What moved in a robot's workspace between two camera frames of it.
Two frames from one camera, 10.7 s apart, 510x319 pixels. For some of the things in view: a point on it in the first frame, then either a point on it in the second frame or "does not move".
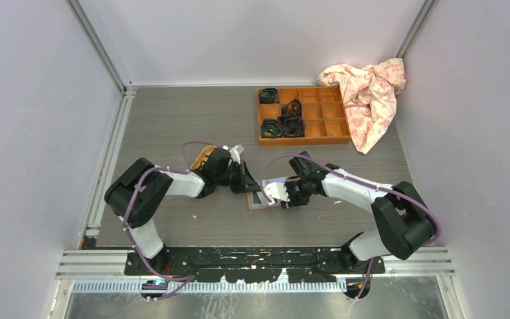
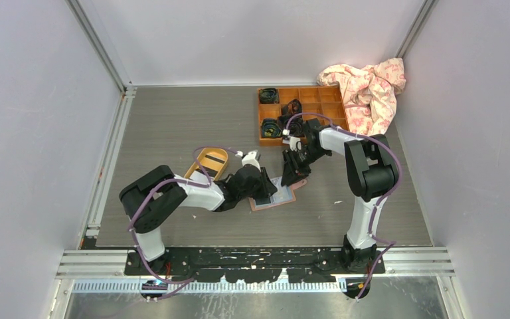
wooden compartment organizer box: [323, 110] does not move
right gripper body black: [298, 193] to [307, 155]
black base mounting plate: [254, 264] does not move
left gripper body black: [231, 177] to [260, 189]
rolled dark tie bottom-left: [270, 127] does not move
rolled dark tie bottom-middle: [291, 126] does not move
